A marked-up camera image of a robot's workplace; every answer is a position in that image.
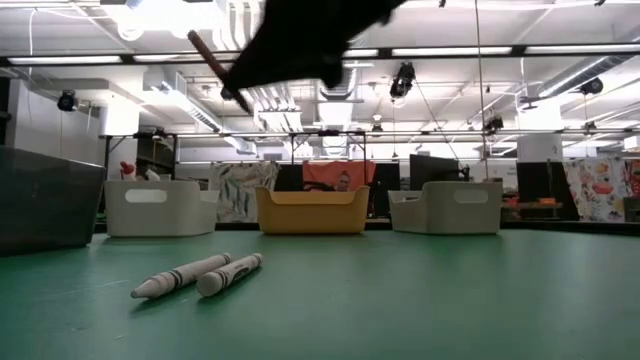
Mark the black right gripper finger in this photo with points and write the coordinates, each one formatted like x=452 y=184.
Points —
x=332 y=72
x=270 y=72

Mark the orange crayon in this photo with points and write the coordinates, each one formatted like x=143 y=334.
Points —
x=210 y=57

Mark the white LED light bar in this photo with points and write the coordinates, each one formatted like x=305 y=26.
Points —
x=165 y=57
x=360 y=52
x=600 y=49
x=50 y=59
x=450 y=50

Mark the orange cloth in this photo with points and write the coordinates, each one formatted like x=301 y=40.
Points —
x=320 y=172

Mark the black monitor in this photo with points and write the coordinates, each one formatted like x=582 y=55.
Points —
x=430 y=170
x=289 y=177
x=385 y=172
x=535 y=180

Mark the person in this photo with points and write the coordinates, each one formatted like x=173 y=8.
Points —
x=344 y=180

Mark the yellow plastic bin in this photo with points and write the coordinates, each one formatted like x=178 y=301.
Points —
x=312 y=215

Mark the red desk lamp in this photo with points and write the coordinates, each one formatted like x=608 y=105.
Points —
x=127 y=170

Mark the white plastic bin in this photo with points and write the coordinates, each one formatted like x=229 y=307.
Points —
x=460 y=217
x=165 y=217

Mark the white crayon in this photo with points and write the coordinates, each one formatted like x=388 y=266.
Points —
x=165 y=282
x=225 y=275

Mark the dark grey plastic bin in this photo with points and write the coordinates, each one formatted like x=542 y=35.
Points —
x=50 y=200

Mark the floral print cloth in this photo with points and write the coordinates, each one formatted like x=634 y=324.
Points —
x=600 y=190

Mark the silver ceiling air duct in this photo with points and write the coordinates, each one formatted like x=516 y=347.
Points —
x=340 y=95
x=560 y=86

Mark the black ceiling-mounted camera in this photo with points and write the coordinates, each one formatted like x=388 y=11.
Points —
x=402 y=82
x=227 y=95
x=496 y=124
x=591 y=86
x=67 y=100

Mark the white rectangular ceiling duct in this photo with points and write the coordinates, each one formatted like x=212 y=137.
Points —
x=200 y=117

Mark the black background rig frame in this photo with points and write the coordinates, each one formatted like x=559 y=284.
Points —
x=106 y=150

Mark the black overhead frame beam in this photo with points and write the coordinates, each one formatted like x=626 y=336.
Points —
x=518 y=50

